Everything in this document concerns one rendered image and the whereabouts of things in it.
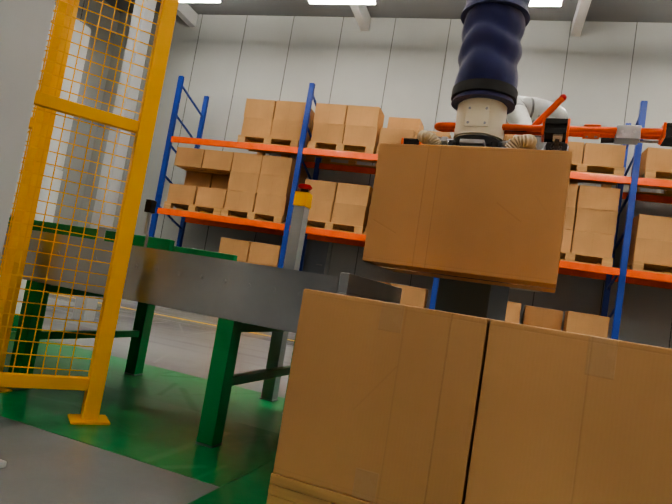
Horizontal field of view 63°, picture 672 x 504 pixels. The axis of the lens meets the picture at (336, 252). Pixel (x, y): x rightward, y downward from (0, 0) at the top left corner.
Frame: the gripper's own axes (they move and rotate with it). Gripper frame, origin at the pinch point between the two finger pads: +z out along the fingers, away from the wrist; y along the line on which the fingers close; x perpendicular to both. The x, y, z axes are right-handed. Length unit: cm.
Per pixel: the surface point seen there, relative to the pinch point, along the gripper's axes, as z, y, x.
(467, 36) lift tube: 7.5, -29.5, 33.5
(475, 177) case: 20.0, 22.9, 22.1
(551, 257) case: 20.6, 44.9, -2.9
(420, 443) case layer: 81, 92, 17
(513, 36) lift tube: 5.3, -30.5, 18.4
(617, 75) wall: -857, -398, -83
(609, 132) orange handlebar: 3.2, 0.7, -15.2
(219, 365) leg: 35, 94, 91
